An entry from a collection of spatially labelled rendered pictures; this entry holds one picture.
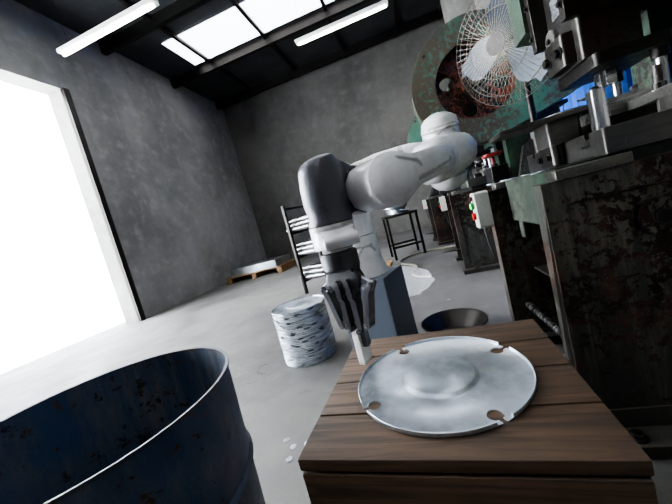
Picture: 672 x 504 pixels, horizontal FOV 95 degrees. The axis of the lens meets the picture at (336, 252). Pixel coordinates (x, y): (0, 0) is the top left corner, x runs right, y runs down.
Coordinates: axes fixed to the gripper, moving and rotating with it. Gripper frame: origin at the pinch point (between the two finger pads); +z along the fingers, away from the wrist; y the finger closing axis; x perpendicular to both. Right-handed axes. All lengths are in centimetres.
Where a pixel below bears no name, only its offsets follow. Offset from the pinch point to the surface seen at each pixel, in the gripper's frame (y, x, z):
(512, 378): -26.4, -0.6, 4.5
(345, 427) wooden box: -5.4, 16.5, 5.0
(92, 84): 488, -163, -309
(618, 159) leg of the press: -46, -38, -24
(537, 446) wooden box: -30.3, 12.4, 4.7
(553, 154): -36, -58, -29
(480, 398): -22.9, 5.4, 4.6
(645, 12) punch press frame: -62, -85, -61
